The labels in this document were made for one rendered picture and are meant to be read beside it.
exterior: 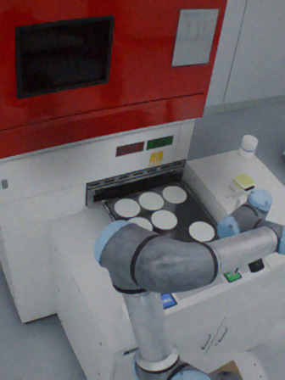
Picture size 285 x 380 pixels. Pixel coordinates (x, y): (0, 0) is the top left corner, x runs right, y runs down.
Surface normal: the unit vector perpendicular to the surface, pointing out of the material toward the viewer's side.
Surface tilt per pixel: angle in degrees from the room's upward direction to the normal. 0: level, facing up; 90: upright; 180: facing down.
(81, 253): 0
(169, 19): 90
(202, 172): 0
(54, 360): 0
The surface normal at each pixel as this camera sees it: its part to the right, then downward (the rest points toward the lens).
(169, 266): 0.04, -0.13
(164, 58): 0.44, 0.65
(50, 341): 0.11, -0.73
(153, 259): -0.25, -0.32
